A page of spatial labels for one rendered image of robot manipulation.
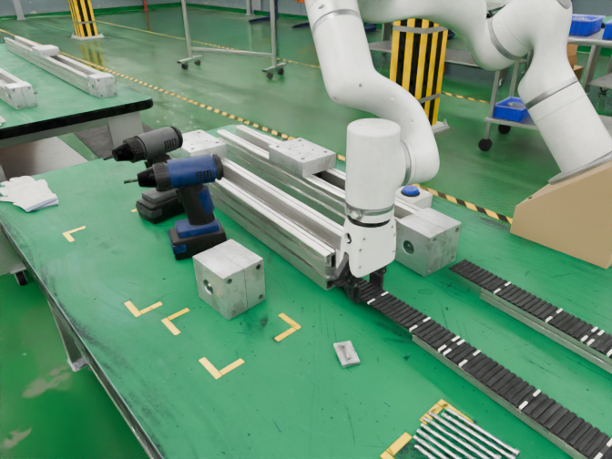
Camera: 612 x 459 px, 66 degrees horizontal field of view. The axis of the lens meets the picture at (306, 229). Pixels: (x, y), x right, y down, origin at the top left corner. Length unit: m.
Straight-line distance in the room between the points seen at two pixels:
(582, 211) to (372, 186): 0.53
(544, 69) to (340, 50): 0.56
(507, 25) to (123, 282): 1.02
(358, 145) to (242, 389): 0.42
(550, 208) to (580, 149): 0.16
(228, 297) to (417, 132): 0.43
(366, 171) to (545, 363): 0.43
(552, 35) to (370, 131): 0.61
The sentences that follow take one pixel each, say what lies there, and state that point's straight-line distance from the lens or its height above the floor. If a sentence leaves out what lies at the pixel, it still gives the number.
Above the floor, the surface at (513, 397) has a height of 0.81.
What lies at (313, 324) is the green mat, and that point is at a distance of 0.87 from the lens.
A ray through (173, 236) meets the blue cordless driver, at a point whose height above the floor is 0.83.
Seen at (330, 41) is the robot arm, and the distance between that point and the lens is 0.85.
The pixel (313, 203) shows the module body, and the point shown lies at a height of 0.80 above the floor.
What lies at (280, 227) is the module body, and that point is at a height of 0.86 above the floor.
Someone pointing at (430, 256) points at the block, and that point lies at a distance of 0.99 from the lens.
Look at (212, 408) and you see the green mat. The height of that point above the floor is 0.78.
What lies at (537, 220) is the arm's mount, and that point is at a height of 0.83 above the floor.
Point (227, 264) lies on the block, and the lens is 0.87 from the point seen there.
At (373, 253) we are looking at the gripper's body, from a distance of 0.84.
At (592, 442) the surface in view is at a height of 0.81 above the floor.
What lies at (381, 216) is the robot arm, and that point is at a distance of 0.79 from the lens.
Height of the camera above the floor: 1.36
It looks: 30 degrees down
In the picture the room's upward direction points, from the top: 1 degrees counter-clockwise
